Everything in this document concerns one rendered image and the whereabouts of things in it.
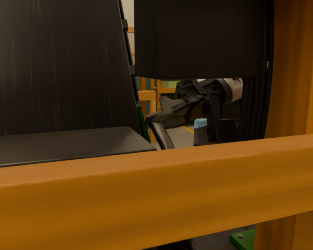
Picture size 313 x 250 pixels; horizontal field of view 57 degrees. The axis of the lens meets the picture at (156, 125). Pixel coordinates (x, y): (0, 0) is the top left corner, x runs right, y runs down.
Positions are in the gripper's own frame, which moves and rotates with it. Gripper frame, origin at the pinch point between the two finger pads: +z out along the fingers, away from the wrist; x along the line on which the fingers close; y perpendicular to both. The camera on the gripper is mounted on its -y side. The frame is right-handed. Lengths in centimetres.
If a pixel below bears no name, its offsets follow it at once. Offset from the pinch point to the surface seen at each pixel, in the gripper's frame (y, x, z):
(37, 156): -7.6, 20.0, 25.0
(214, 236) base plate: -26.4, -24.7, -5.7
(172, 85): 286, -411, -206
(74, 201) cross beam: -21.1, 33.0, 21.4
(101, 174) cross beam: -20.1, 34.0, 18.4
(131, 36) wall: 410, -370, -171
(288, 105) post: -18.2, 24.8, -11.2
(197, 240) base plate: -25.4, -23.4, -0.6
